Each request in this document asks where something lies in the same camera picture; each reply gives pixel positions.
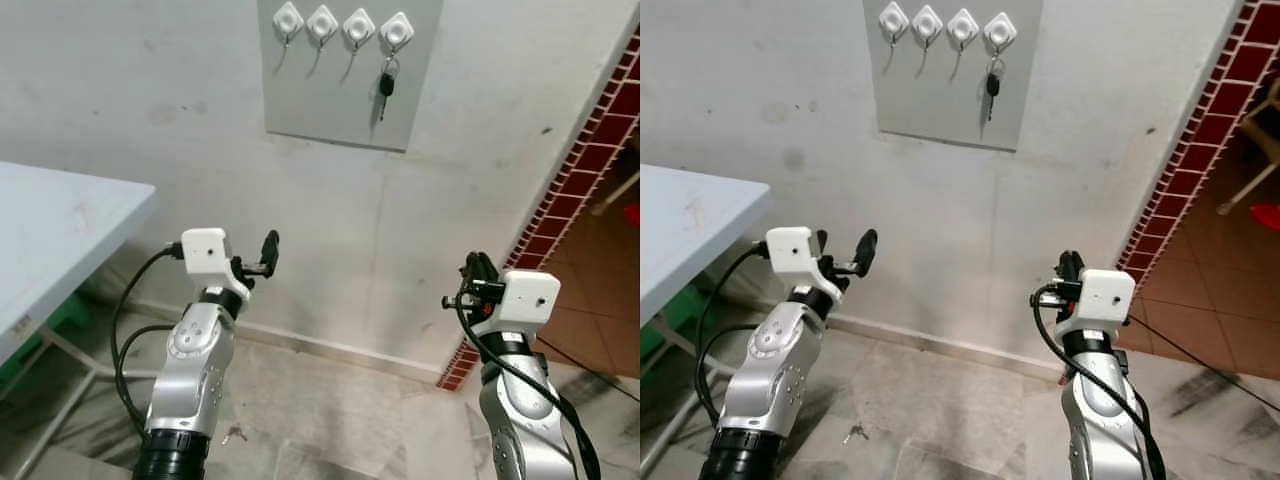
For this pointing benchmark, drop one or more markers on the white diamond wall hook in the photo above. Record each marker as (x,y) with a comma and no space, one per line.
(322,21)
(927,21)
(359,27)
(893,17)
(962,26)
(397,32)
(288,17)
(999,32)

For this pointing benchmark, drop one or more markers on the small silver key bunch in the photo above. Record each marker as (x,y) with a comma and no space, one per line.
(855,433)
(233,435)

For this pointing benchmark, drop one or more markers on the red plastic stool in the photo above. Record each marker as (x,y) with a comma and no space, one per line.
(1266,215)
(632,213)

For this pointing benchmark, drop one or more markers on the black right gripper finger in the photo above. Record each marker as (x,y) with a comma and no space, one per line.
(1064,267)
(490,268)
(470,268)
(1078,265)

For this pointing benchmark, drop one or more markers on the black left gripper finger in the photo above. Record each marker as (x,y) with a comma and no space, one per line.
(270,248)
(867,250)
(822,243)

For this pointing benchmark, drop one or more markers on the grey wall board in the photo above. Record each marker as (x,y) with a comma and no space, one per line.
(330,100)
(930,100)

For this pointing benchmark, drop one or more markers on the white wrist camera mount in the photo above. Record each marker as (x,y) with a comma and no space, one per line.
(530,295)
(790,250)
(205,250)
(1108,293)

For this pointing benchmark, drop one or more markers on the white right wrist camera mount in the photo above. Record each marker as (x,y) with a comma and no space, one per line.
(1108,293)
(530,295)

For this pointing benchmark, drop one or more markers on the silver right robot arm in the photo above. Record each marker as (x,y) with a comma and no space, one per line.
(520,420)
(1095,410)

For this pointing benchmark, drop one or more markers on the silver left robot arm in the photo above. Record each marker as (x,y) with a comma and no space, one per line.
(765,370)
(195,370)

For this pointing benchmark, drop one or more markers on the white folding table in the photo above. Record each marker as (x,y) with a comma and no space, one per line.
(60,230)
(690,220)

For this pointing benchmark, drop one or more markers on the white metal table frame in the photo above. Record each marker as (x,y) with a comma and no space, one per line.
(675,421)
(60,420)

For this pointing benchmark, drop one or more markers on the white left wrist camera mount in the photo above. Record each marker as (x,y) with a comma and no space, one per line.
(790,250)
(205,250)

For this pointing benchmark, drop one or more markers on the wooden chair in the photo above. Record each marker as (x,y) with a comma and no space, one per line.
(615,198)
(1250,188)

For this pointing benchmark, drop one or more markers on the green plastic crate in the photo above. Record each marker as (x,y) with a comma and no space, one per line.
(680,310)
(60,320)

